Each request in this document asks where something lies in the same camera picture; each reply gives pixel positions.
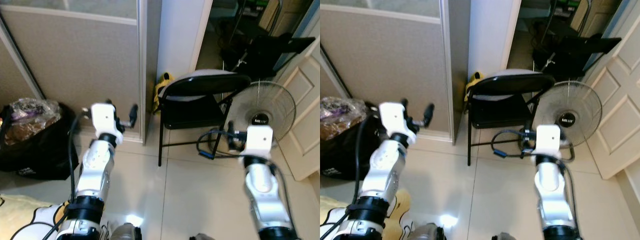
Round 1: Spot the round floor fan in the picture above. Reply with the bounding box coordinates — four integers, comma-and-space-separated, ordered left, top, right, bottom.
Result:
225, 80, 297, 151
530, 80, 604, 162

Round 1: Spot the yellow cloth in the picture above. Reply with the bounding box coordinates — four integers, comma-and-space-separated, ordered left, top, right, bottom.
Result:
464, 71, 486, 103
152, 72, 176, 115

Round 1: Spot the sliding wardrobe door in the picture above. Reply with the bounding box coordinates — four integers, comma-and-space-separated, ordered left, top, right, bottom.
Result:
0, 0, 149, 146
320, 0, 457, 146

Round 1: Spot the black folding chair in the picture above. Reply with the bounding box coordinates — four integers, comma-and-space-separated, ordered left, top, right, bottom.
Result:
467, 69, 557, 167
157, 70, 252, 167

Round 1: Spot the clear crumpled plastic bag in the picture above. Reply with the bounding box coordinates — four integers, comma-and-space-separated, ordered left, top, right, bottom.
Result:
9, 98, 63, 147
320, 96, 370, 142

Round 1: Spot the white panel door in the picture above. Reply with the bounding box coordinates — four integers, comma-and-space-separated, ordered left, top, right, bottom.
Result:
274, 39, 321, 182
584, 10, 640, 181

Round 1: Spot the black fabric bag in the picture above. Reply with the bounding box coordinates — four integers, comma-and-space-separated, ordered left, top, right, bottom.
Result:
320, 100, 382, 182
0, 101, 81, 181

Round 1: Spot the black folding stand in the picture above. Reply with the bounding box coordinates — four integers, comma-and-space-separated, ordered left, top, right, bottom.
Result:
531, 33, 623, 81
219, 32, 317, 81

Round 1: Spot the yellow cartoon print blanket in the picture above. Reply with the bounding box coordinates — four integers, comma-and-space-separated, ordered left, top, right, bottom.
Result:
0, 194, 110, 240
320, 188, 413, 240

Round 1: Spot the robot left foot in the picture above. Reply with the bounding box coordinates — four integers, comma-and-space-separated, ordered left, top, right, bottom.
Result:
110, 223, 143, 240
406, 223, 447, 240

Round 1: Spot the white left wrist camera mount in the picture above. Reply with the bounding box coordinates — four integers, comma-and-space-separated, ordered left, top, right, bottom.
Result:
378, 101, 417, 147
90, 102, 125, 142

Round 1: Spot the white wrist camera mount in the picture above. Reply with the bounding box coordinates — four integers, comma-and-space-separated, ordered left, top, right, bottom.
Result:
534, 124, 562, 158
378, 101, 417, 147
90, 102, 125, 142
244, 125, 274, 161

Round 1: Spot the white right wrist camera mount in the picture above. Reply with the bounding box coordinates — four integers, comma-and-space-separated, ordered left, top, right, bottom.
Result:
534, 124, 562, 158
244, 125, 274, 161

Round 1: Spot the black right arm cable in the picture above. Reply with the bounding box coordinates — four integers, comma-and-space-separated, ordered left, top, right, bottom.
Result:
196, 129, 236, 161
491, 129, 526, 160

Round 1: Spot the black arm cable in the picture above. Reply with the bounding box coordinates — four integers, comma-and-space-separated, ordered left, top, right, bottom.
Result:
320, 114, 383, 240
42, 111, 92, 240
491, 129, 526, 160
196, 129, 236, 161

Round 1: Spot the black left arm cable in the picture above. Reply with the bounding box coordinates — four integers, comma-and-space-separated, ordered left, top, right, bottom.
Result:
320, 114, 383, 240
42, 111, 92, 240

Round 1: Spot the white door frame post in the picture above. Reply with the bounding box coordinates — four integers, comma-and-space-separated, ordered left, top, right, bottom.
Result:
156, 0, 214, 81
467, 0, 523, 78

